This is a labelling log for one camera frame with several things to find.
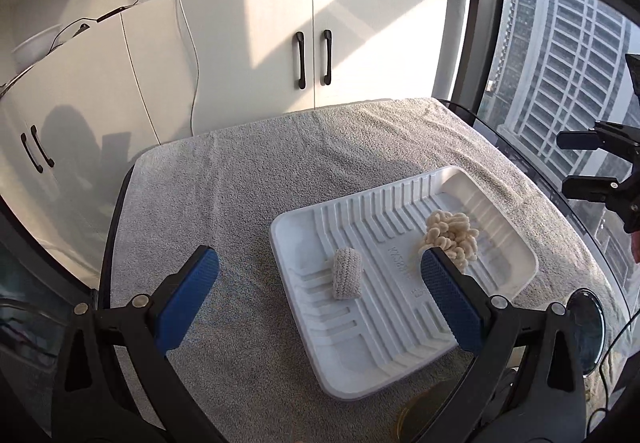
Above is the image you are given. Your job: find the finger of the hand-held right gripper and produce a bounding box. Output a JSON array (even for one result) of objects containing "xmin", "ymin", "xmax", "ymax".
[
  {"xmin": 556, "ymin": 121, "xmax": 628, "ymax": 150},
  {"xmin": 562, "ymin": 176, "xmax": 626, "ymax": 208}
]

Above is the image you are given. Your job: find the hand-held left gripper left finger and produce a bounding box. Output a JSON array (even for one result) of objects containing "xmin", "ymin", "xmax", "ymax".
[{"xmin": 50, "ymin": 245, "xmax": 226, "ymax": 443}]

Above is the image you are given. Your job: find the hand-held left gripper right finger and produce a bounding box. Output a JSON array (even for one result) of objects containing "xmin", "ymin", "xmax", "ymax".
[{"xmin": 415, "ymin": 247, "xmax": 588, "ymax": 443}]

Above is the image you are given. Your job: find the white ribbed plastic tray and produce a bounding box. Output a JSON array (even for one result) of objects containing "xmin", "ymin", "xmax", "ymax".
[{"xmin": 270, "ymin": 165, "xmax": 540, "ymax": 401}]

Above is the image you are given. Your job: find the beige knitted roll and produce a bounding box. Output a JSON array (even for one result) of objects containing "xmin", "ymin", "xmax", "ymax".
[{"xmin": 330, "ymin": 247, "xmax": 364, "ymax": 301}]

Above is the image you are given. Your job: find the grey towel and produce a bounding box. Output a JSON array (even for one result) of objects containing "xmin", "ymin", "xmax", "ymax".
[{"xmin": 97, "ymin": 98, "xmax": 631, "ymax": 443}]

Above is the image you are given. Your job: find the white mug with chrome lid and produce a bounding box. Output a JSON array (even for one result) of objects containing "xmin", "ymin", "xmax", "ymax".
[{"xmin": 562, "ymin": 288, "xmax": 607, "ymax": 376}]

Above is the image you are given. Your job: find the white cabinet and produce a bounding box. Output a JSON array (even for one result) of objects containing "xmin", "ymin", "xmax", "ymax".
[{"xmin": 0, "ymin": 0, "xmax": 449, "ymax": 284}]

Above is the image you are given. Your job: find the black phone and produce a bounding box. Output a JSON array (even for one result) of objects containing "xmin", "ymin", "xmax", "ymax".
[{"xmin": 96, "ymin": 5, "xmax": 128, "ymax": 24}]

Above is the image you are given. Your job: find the black window frame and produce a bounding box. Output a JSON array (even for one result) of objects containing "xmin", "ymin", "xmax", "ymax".
[{"xmin": 450, "ymin": 0, "xmax": 640, "ymax": 134}]

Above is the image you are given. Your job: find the black cabinet handle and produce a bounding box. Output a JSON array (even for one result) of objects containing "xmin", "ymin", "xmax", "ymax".
[
  {"xmin": 30, "ymin": 125, "xmax": 55, "ymax": 168},
  {"xmin": 294, "ymin": 32, "xmax": 307, "ymax": 90},
  {"xmin": 321, "ymin": 29, "xmax": 333, "ymax": 86},
  {"xmin": 20, "ymin": 133, "xmax": 43, "ymax": 174}
]

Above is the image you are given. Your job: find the white cable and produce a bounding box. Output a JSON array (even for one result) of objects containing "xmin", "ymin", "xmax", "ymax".
[
  {"xmin": 119, "ymin": 15, "xmax": 162, "ymax": 146},
  {"xmin": 165, "ymin": 0, "xmax": 281, "ymax": 138}
]

